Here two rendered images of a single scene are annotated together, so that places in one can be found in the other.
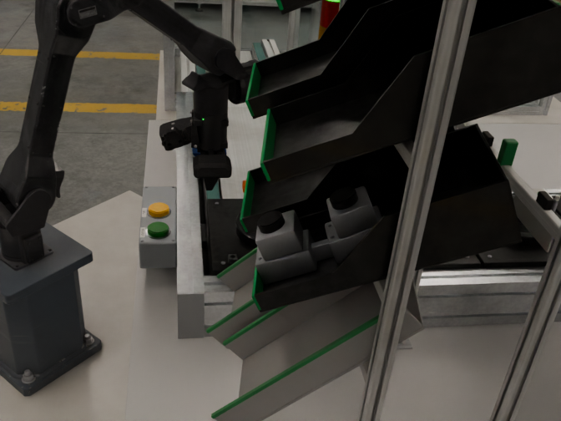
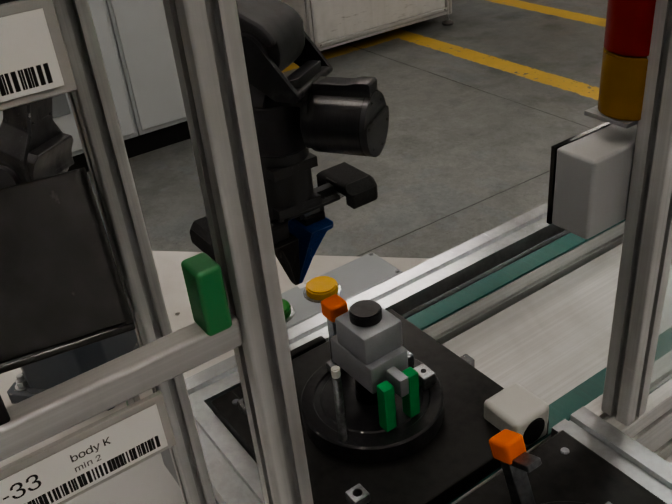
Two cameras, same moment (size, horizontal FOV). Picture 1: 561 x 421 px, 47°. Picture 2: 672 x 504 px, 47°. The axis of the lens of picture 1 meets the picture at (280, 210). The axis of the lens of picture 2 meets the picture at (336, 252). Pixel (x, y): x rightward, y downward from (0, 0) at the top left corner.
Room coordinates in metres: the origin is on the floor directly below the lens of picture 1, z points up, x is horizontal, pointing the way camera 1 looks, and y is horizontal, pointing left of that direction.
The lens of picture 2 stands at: (0.79, -0.50, 1.50)
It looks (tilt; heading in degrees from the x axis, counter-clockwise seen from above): 32 degrees down; 69
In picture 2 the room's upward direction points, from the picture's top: 6 degrees counter-clockwise
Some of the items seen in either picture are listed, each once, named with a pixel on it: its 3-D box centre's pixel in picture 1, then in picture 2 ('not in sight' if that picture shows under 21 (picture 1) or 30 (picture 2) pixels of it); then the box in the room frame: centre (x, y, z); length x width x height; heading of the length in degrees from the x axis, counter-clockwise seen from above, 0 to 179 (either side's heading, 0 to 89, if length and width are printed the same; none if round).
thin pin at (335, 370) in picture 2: not in sight; (339, 404); (0.97, -0.03, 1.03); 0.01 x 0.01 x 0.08
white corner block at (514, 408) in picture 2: not in sight; (516, 418); (1.13, -0.07, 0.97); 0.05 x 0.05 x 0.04; 11
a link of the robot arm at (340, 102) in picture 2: (230, 71); (313, 87); (1.02, 0.10, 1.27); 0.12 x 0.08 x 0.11; 133
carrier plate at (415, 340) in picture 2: (271, 234); (373, 416); (1.02, 0.01, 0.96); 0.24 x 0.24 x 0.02; 11
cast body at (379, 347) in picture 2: not in sight; (374, 343); (1.02, 0.00, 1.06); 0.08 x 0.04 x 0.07; 101
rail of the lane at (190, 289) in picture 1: (189, 184); (469, 284); (1.26, 0.21, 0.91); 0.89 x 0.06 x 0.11; 11
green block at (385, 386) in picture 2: not in sight; (386, 406); (1.01, -0.03, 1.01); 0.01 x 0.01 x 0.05; 11
